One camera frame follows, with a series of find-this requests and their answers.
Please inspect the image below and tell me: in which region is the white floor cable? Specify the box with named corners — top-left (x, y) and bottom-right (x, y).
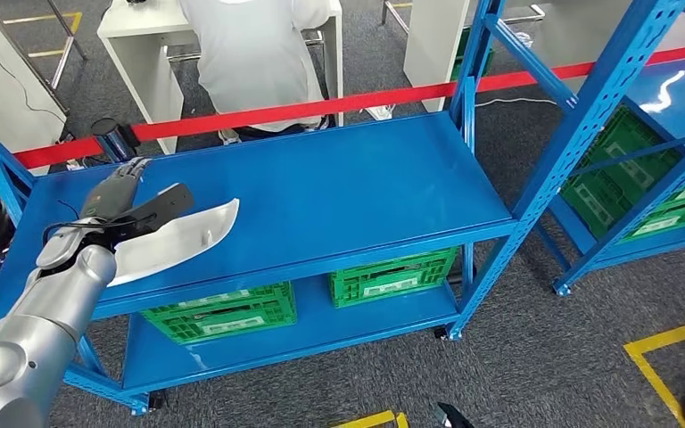
top-left (473, 95), bottom-right (558, 110)

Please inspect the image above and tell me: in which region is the white desk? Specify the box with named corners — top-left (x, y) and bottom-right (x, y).
top-left (96, 0), bottom-right (345, 156)
top-left (402, 0), bottom-right (645, 113)

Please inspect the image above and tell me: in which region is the blue metal shelf rack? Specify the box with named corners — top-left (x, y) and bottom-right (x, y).
top-left (531, 0), bottom-right (685, 297)
top-left (0, 0), bottom-right (685, 416)

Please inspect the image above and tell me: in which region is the red barrier belt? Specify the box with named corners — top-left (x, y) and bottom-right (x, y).
top-left (0, 39), bottom-right (685, 185)

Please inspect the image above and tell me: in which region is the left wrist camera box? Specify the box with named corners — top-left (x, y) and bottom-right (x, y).
top-left (103, 183), bottom-right (194, 243)

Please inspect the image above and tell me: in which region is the chrome table leg frame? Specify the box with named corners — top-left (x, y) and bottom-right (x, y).
top-left (45, 0), bottom-right (89, 91)

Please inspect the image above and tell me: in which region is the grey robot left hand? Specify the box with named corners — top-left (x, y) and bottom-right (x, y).
top-left (79, 158), bottom-right (153, 221)

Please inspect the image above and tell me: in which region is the person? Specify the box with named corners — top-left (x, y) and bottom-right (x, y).
top-left (177, 0), bottom-right (333, 146)

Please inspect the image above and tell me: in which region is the green plastic crate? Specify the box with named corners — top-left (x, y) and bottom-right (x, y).
top-left (328, 248), bottom-right (458, 280)
top-left (140, 281), bottom-right (295, 323)
top-left (450, 26), bottom-right (496, 82)
top-left (159, 304), bottom-right (298, 346)
top-left (329, 266), bottom-right (459, 309)
top-left (559, 171), bottom-right (685, 243)
top-left (578, 104), bottom-right (685, 205)

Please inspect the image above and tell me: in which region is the white curved plastic part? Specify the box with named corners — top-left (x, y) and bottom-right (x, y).
top-left (105, 198), bottom-right (241, 289)

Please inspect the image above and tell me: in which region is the yellow floor tape square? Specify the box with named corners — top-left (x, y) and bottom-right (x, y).
top-left (623, 314), bottom-right (685, 428)
top-left (330, 410), bottom-right (409, 428)

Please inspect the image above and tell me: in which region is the white partition panel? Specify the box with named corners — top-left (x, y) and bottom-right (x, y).
top-left (0, 0), bottom-right (70, 176)

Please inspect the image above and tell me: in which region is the chrome barrier post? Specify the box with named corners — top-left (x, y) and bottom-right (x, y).
top-left (90, 117), bottom-right (141, 163)

